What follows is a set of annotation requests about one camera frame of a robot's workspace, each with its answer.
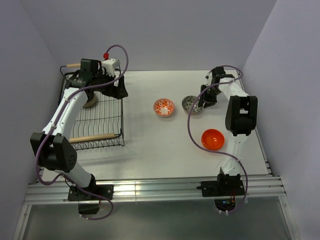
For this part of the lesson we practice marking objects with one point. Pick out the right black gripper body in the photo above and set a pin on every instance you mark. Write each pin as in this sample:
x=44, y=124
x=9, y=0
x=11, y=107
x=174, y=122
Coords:
x=210, y=95

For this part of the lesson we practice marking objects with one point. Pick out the plain orange bowl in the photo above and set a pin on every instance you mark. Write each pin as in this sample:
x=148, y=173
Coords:
x=212, y=139

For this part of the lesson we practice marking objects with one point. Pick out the near wooden rack handle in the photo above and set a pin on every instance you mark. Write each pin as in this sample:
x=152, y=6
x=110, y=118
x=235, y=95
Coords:
x=91, y=138

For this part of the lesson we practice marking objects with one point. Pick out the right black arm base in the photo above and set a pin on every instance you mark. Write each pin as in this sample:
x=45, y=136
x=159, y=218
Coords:
x=224, y=194

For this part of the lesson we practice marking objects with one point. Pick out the orange white patterned bowl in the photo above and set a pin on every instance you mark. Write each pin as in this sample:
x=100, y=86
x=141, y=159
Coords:
x=163, y=107

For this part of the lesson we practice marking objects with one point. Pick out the black floral patterned bowl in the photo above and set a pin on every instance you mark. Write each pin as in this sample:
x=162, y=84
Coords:
x=188, y=102

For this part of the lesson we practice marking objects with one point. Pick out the wooden rack handle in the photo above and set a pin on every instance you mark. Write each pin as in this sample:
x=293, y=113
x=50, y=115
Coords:
x=73, y=65
x=91, y=138

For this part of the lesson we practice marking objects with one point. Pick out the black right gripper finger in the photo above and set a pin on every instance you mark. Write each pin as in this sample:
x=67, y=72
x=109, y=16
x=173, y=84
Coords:
x=201, y=101
x=207, y=104

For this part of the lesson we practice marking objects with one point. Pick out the black wire dish rack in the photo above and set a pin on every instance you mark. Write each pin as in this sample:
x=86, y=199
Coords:
x=105, y=117

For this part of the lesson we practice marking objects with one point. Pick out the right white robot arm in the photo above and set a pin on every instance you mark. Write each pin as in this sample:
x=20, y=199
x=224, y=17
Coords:
x=240, y=118

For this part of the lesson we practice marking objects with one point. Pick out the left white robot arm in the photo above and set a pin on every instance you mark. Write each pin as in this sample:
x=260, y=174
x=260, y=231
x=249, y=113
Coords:
x=51, y=147

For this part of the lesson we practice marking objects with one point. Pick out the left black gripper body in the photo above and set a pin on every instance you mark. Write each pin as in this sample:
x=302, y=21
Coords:
x=103, y=78

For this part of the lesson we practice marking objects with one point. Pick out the far wooden rack handle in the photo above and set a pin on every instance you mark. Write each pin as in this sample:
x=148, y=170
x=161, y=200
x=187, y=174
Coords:
x=73, y=65

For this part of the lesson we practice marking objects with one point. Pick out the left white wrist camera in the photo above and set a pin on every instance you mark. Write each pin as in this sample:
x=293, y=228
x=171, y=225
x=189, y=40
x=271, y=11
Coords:
x=110, y=65

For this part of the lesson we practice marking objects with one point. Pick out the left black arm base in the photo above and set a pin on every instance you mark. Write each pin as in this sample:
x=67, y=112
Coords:
x=89, y=202

